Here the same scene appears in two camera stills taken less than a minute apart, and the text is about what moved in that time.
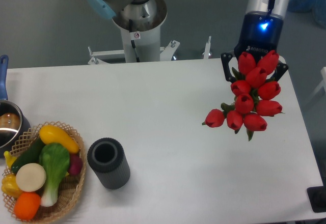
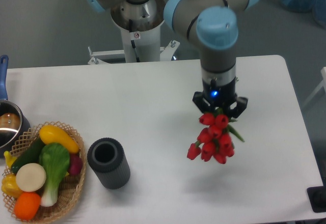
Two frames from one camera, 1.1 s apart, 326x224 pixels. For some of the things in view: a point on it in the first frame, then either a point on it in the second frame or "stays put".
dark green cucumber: (30, 155) stays put
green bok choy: (54, 159) stays put
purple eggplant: (76, 164) stays put
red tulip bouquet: (252, 90) -> (215, 141)
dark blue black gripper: (261, 33) -> (220, 96)
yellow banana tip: (9, 159) stays put
